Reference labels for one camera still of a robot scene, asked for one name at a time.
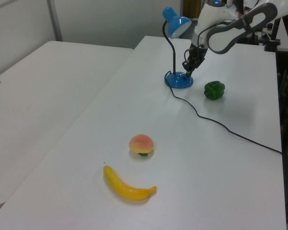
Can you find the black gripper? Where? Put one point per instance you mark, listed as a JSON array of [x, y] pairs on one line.
[[194, 58]]

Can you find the blue gooseneck desk lamp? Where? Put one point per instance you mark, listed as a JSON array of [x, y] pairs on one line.
[[178, 81]]

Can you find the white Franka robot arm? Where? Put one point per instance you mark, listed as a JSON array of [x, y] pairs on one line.
[[230, 36]]

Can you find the black desk equipment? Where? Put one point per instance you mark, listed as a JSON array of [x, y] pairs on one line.
[[252, 38]]

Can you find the green toy bell pepper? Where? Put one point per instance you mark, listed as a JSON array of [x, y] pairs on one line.
[[214, 90]]

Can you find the brown wooden panel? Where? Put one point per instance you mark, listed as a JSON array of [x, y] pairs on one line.
[[190, 9]]

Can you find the pink toy peach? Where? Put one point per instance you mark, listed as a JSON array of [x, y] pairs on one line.
[[141, 143]]

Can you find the black pole with table clamp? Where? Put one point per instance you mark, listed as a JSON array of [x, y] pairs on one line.
[[272, 45]]

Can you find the yellow toy banana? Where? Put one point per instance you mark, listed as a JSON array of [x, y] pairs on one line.
[[127, 191]]

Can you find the grey wall partition post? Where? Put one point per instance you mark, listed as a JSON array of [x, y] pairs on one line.
[[54, 21]]

